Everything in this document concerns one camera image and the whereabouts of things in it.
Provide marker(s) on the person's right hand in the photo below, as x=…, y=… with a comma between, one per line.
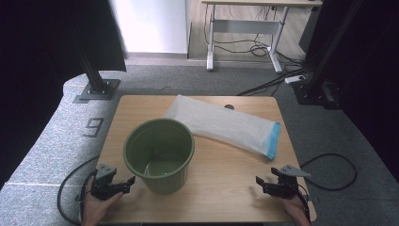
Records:
x=295, y=208

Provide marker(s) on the person's left hand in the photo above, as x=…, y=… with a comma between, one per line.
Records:
x=97, y=210

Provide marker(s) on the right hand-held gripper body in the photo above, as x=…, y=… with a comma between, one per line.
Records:
x=282, y=188

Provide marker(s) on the white power strip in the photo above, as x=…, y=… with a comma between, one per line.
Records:
x=295, y=79

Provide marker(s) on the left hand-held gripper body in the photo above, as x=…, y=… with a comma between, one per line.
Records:
x=103, y=188

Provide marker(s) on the black metal stand grey base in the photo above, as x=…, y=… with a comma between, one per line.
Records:
x=97, y=88

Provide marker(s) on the black curtain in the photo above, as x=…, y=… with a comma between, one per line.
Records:
x=370, y=62
x=37, y=62

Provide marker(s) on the white bag with blue edge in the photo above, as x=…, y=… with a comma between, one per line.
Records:
x=219, y=125

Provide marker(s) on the green plastic bin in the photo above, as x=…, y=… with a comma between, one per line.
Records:
x=158, y=150

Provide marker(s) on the white metal frame desk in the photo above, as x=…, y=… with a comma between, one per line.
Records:
x=247, y=26

